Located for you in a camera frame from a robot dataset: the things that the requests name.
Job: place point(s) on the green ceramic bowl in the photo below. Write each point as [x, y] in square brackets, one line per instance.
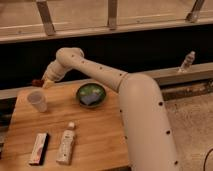
[88, 89]

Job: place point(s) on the translucent plastic cup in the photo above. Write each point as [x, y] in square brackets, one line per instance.
[37, 100]

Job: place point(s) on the white tube with cap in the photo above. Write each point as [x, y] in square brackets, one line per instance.
[66, 145]

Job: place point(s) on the clear plastic bottle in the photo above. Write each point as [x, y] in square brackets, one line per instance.
[188, 61]

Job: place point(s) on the wooden board table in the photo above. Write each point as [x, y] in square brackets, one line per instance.
[100, 143]

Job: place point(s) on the blue sponge in bowl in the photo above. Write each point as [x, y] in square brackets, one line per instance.
[89, 99]

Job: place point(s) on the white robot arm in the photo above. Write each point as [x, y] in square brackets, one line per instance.
[151, 146]

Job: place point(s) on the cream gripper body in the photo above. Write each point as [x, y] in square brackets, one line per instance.
[47, 84]

